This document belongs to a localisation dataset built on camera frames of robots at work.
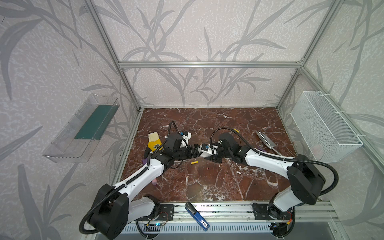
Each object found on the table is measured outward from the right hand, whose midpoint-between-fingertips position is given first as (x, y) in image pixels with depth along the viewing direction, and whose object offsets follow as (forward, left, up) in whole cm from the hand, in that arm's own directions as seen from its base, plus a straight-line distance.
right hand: (206, 146), depth 85 cm
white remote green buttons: (-8, 0, +12) cm, 14 cm away
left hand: (-3, +3, +5) cm, 6 cm away
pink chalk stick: (-17, +28, -7) cm, 34 cm away
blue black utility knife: (-35, +3, -6) cm, 36 cm away
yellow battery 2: (+19, -22, -12) cm, 31 cm away
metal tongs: (+9, -41, -10) cm, 44 cm away
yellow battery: (-5, +7, -11) cm, 14 cm away
